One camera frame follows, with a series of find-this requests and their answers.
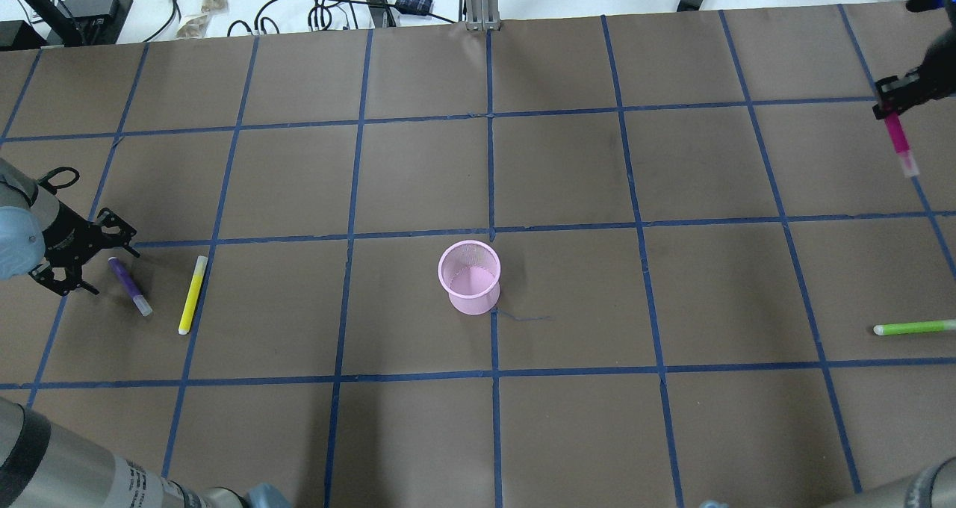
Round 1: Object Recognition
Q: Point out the yellow highlighter pen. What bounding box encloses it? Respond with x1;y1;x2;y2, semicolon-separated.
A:
177;255;208;335

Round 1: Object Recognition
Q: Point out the green highlighter pen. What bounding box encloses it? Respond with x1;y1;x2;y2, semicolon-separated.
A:
872;320;956;335

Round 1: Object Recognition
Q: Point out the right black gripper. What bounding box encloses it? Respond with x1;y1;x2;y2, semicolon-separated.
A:
873;34;955;120

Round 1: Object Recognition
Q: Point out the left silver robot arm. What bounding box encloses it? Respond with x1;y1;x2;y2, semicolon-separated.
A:
1;161;290;507

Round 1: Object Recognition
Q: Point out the pink highlighter pen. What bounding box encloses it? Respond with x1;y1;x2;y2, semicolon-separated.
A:
884;113;919;178

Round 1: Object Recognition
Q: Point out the purple highlighter pen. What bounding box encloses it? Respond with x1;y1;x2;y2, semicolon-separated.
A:
107;257;153;317

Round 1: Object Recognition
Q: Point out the aluminium frame post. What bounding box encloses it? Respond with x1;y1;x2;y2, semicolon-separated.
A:
460;0;501;32

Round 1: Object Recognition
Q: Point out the pink mesh cup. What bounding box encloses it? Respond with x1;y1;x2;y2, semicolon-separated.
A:
437;240;502;315

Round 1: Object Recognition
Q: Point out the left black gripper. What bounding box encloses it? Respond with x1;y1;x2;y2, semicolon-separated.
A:
28;167;140;297

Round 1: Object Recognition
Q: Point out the black monitor stand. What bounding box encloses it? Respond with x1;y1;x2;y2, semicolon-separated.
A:
24;0;134;46

